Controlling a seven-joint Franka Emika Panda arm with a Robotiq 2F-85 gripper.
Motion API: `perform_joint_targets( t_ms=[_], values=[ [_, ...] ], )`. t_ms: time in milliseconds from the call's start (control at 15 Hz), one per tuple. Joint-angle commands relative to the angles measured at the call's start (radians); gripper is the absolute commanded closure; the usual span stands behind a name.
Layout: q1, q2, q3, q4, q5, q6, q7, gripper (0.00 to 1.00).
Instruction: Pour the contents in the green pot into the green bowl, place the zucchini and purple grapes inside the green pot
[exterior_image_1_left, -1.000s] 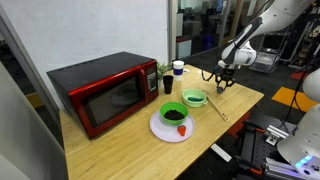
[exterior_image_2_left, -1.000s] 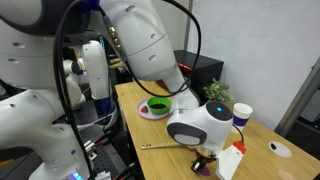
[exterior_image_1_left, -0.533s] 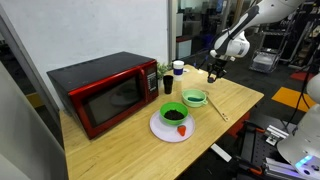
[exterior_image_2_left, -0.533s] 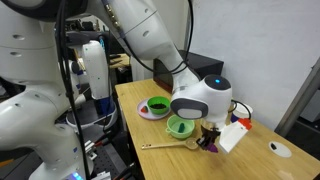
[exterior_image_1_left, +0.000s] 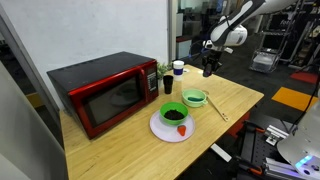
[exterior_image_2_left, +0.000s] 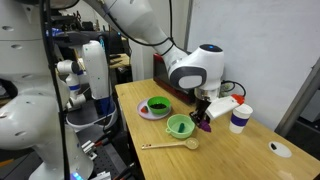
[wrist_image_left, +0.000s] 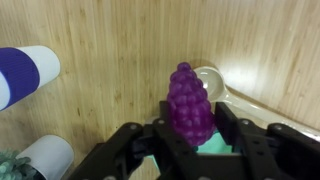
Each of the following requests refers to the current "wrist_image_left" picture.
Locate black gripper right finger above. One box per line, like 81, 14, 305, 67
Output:
199, 101, 320, 180

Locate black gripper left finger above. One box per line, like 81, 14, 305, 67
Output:
68, 100, 201, 180

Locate purple toy grapes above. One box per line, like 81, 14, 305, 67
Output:
146, 61, 234, 169

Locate beige plastic spoon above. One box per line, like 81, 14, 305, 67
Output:
193, 65, 320, 138

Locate small potted plant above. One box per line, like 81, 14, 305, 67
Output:
0, 134, 75, 180

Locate white purple paper cup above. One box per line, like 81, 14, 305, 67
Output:
0, 45, 62, 112

